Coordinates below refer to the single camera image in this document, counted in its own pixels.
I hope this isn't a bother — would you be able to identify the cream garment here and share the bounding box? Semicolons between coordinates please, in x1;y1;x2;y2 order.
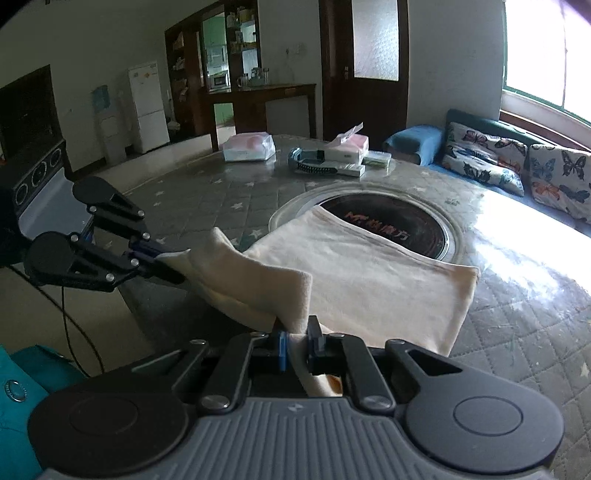
158;207;480;397

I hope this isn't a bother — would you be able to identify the white refrigerator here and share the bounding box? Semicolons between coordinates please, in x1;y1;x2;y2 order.
127;62;169;154

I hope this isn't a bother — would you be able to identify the teal fabric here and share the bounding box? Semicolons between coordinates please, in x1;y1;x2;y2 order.
0;345;86;479

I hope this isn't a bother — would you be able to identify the plastic wrapped tissue pack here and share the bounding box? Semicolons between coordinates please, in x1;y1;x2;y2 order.
221;132;276;162

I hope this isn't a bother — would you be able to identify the dark wooden cabinet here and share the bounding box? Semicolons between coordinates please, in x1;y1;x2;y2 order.
164;1;318;152

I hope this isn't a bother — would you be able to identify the white power strip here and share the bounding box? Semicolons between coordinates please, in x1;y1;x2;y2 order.
294;161;367;180

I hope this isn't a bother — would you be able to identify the teal black hair brush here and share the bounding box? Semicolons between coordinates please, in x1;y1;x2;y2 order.
287;148;338;175

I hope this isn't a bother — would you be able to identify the grey quilted star table cover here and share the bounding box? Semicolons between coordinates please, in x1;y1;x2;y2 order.
124;135;590;479

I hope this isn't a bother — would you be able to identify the pink tissue box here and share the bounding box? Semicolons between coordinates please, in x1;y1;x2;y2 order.
324;123;369;165

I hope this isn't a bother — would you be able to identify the blue sofa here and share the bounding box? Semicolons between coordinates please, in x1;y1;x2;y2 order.
383;109;590;235

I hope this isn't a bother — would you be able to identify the flat butterfly pillow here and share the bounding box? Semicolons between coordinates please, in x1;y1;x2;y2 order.
441;122;528;197

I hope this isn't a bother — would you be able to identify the upright butterfly cushion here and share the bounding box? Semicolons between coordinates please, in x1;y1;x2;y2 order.
529;144;590;223

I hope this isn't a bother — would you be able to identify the dark wooden door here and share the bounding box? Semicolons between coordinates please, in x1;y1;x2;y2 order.
318;0;409;150

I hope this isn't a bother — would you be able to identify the window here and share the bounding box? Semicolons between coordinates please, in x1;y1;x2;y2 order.
504;0;590;124

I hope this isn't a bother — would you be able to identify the black cable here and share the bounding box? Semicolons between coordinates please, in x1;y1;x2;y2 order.
8;264;106;377

